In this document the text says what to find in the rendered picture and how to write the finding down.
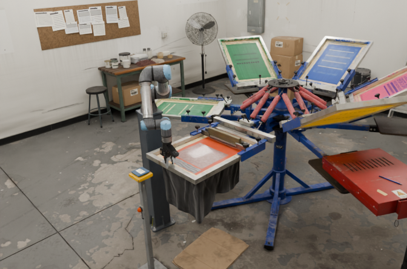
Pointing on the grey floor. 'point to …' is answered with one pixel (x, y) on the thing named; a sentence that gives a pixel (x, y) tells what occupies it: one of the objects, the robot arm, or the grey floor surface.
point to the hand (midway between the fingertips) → (170, 166)
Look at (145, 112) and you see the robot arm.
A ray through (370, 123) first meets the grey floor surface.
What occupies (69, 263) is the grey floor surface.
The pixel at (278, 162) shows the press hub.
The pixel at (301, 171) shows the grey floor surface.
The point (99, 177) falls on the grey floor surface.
